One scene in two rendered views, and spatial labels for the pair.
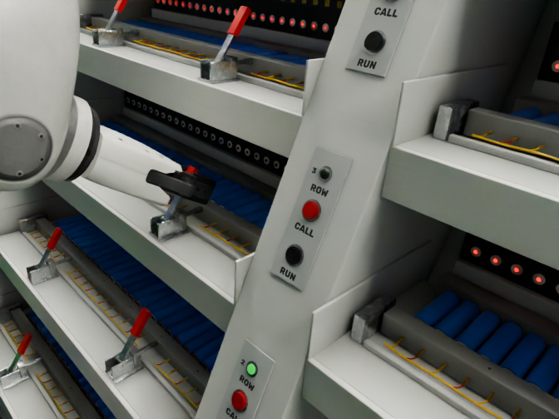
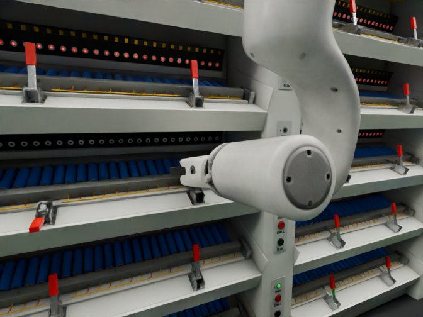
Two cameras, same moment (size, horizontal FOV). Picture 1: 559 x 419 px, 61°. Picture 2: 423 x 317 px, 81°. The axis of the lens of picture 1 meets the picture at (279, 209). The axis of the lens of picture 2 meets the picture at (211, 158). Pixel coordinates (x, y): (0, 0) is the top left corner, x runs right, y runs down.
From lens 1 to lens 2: 0.63 m
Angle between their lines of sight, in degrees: 62
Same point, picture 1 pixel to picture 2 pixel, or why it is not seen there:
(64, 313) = (121, 307)
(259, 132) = (242, 124)
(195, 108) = (194, 125)
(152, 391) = (216, 272)
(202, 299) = (242, 209)
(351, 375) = not seen: hidden behind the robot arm
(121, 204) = (145, 207)
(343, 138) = (286, 115)
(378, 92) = (293, 95)
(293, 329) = not seen: hidden behind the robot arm
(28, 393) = not seen: outside the picture
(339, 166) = (289, 125)
